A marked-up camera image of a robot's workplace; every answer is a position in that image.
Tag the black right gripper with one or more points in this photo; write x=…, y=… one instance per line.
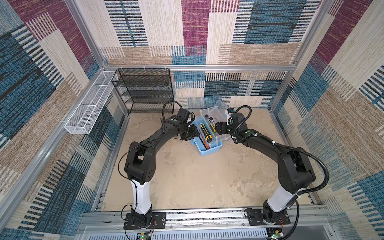
x=223, y=128

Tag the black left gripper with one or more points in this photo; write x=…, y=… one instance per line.
x=193, y=134

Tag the black handle screwdriver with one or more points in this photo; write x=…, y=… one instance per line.
x=207, y=116

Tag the yellow black utility knife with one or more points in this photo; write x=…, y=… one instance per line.
x=206, y=133

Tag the blue toolbox with clear lid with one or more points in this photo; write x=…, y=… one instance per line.
x=219, y=113

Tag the yellow black ratchet wrench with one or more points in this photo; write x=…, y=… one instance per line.
x=212, y=124

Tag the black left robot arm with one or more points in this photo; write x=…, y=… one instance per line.
x=140, y=165

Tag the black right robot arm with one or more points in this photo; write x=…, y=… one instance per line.
x=295, y=171

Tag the black mesh shelf rack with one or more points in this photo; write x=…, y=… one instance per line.
x=144, y=90

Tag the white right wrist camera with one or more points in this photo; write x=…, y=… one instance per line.
x=230, y=111

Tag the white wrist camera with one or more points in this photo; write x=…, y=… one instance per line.
x=230, y=111
x=185, y=116

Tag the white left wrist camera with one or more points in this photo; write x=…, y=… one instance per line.
x=185, y=116

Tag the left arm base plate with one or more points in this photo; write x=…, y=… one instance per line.
x=152, y=220

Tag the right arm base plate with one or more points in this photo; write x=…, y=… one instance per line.
x=263, y=217

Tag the white wire mesh basket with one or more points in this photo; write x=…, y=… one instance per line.
x=87, y=112

